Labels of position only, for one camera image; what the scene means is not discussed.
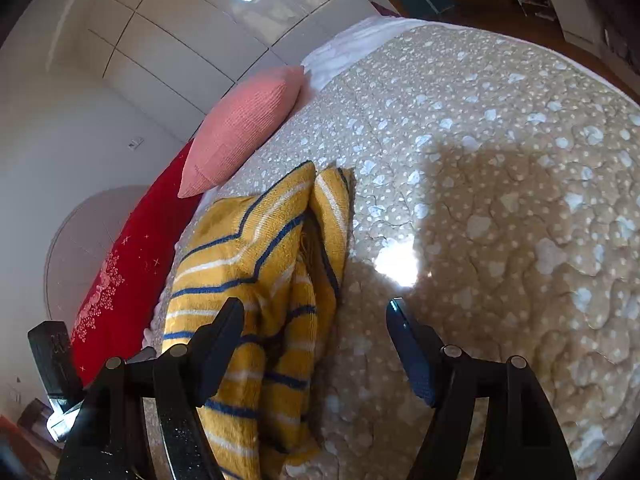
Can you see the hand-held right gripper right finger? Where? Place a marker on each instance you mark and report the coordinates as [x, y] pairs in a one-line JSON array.
[[410, 352]]

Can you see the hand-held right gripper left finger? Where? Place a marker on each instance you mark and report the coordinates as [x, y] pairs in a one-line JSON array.
[[225, 342]]

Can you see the yellow striped knit sweater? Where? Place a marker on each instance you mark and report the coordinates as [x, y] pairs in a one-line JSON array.
[[280, 260]]

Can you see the wooden nightstand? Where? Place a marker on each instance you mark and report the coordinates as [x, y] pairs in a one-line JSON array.
[[30, 440]]

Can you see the red floral pillow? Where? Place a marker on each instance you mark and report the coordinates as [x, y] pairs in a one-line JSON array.
[[135, 270]]

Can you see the grey padded headboard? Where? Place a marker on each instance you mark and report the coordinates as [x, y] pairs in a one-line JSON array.
[[85, 245]]

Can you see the beige spotted blanket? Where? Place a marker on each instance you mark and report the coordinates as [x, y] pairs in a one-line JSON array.
[[500, 160]]

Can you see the pink ribbed pillow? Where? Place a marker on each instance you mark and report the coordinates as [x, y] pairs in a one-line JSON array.
[[240, 130]]

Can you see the white glossy wardrobe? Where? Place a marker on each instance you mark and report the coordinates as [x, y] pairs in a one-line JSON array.
[[200, 35]]

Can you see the white bedsheet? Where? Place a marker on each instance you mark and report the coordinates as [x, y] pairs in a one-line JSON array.
[[345, 45]]

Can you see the white wall socket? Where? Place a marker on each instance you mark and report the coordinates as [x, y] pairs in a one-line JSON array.
[[135, 143]]

